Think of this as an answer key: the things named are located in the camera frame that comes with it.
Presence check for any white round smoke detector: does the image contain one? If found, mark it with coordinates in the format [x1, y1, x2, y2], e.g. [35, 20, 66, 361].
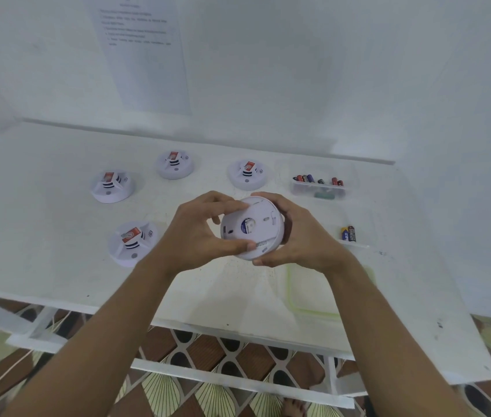
[220, 196, 288, 261]
[155, 149, 196, 180]
[91, 170, 136, 204]
[107, 220, 159, 269]
[227, 158, 270, 192]

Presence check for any person's right forearm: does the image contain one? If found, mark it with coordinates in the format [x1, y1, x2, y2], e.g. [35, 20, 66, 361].
[328, 260, 472, 417]

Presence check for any small clear plastic container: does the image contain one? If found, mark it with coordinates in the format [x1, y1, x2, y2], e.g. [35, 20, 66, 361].
[289, 174, 347, 200]

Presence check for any large clear plastic container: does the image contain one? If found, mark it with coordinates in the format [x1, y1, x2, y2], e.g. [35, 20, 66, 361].
[310, 208, 386, 257]

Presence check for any row of batteries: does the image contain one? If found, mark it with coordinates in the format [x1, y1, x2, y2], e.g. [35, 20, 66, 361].
[292, 173, 345, 187]

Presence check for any person's right hand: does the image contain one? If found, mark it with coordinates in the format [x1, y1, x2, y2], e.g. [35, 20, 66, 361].
[249, 191, 359, 276]

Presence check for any printed white paper sheet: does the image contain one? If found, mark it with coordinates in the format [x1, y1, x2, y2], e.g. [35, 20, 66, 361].
[82, 0, 192, 116]

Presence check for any white metal table frame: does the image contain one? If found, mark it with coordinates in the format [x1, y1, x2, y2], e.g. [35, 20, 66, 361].
[0, 292, 491, 409]

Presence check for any person's left forearm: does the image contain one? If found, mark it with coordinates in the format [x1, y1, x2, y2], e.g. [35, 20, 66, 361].
[0, 258, 176, 417]

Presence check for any large green-rimmed clear lid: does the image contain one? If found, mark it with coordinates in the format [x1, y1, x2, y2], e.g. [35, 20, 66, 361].
[285, 262, 377, 323]

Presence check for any person's left hand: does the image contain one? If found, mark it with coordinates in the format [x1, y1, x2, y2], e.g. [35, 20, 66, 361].
[147, 191, 257, 279]

